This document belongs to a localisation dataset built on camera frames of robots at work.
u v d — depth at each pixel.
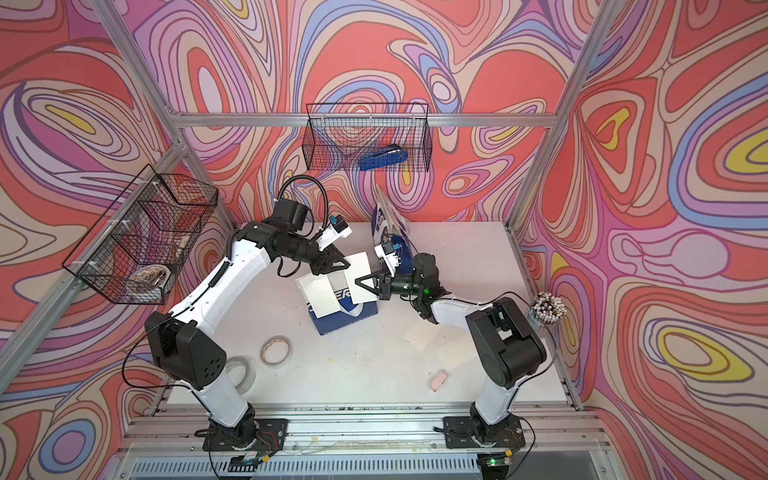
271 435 0.72
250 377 0.81
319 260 0.69
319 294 0.78
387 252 0.75
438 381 0.80
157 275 0.71
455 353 0.88
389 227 0.88
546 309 0.76
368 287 0.78
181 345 0.44
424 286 0.70
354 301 0.80
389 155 0.88
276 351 0.87
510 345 0.48
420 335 0.91
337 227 0.68
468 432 0.73
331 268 0.72
